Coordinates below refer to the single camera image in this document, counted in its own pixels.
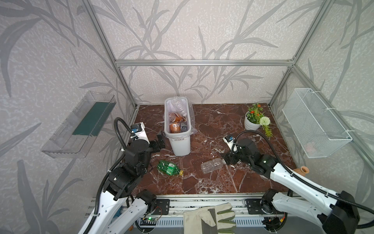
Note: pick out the white wire mesh basket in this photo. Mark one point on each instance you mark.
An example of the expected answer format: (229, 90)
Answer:
(318, 130)

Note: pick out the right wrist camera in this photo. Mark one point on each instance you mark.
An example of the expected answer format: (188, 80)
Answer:
(231, 142)

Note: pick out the green plastic bottle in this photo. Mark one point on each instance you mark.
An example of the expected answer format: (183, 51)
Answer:
(169, 168)

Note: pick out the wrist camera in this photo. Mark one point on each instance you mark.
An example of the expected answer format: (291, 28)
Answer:
(138, 132)
(231, 142)

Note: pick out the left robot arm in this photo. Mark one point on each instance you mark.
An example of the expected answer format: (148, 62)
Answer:
(115, 209)

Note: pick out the white pot artificial flowers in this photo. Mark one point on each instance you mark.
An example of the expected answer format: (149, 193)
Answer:
(254, 119)

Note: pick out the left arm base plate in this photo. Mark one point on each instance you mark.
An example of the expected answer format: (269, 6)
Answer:
(162, 207)

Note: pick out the clear bottle white cap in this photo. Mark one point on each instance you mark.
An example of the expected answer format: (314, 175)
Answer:
(178, 104)
(212, 165)

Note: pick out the clear acrylic wall shelf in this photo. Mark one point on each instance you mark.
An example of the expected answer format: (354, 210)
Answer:
(77, 134)

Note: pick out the white plastic trash bin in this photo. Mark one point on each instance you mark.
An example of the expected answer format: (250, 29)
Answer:
(180, 146)

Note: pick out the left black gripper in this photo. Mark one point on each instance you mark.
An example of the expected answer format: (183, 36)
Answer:
(156, 145)

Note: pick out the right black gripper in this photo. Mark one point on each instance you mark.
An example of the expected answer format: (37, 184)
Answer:
(233, 158)

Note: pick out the clear bottle white cap front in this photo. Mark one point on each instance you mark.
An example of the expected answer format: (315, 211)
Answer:
(178, 104)

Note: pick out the clear bin liner bag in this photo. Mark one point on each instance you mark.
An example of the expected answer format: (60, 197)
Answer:
(190, 118)

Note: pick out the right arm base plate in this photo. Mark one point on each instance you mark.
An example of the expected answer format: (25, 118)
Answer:
(254, 207)

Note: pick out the small terracotta vase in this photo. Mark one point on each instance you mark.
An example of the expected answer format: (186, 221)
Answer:
(303, 171)

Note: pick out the beige green work glove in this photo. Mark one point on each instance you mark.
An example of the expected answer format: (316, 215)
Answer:
(210, 220)

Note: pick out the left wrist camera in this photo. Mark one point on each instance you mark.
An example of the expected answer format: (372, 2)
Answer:
(138, 132)

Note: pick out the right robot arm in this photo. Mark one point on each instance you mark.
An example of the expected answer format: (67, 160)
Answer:
(335, 213)

